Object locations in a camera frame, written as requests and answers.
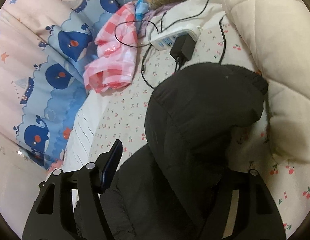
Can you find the whale print curtain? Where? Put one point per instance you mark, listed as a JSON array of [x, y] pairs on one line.
[[44, 47]]

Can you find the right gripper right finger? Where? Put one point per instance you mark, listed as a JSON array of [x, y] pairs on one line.
[[247, 209]]

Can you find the white power strip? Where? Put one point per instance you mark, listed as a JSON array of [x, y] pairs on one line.
[[166, 39]]

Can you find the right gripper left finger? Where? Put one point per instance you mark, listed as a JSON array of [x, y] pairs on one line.
[[52, 216]]

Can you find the pink checkered plastic bag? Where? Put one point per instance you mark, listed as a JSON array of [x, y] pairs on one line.
[[116, 53]]

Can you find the white striped quilt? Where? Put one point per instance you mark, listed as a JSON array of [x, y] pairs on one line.
[[78, 148]]

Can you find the cherry print bed sheet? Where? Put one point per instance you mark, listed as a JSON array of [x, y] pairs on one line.
[[288, 181]]

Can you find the black power adapter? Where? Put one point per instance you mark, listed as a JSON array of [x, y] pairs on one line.
[[183, 48]]

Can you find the black puffer jacket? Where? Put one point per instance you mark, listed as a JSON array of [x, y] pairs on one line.
[[171, 187]]

